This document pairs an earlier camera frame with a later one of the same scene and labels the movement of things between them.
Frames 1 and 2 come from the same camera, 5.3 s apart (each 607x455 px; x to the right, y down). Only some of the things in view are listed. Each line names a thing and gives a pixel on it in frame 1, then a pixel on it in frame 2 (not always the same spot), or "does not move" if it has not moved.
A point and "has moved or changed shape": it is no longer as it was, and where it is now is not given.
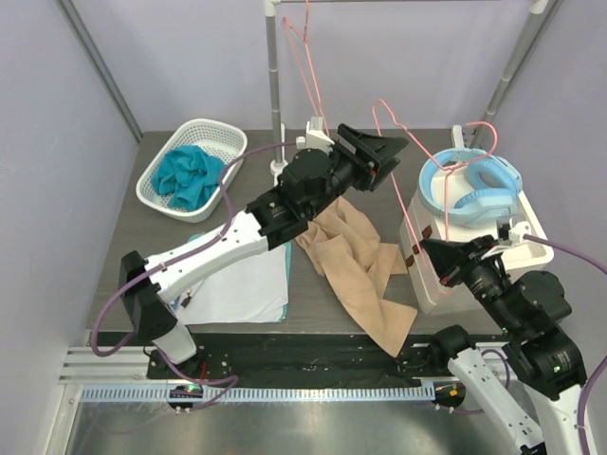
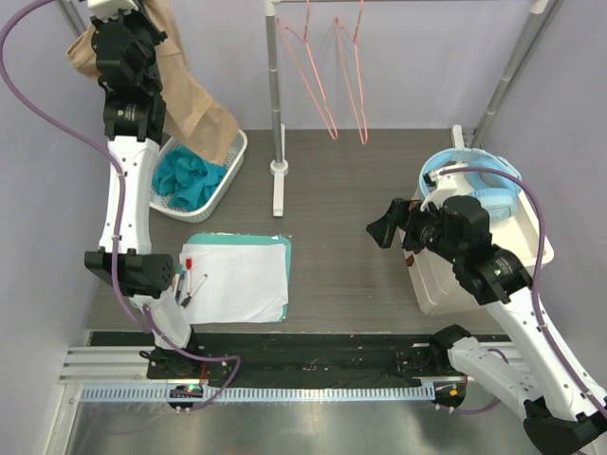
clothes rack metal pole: x=269 y=8 does not move
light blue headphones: x=495 y=182 does not move
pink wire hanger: x=446 y=207 has moved or changed shape
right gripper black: x=448 y=257 to x=384 y=228
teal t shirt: x=188 y=174 does not move
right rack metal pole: x=541 y=15 does not move
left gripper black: x=369 y=172 to x=139 y=17
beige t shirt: x=345 y=245 to x=193 y=119
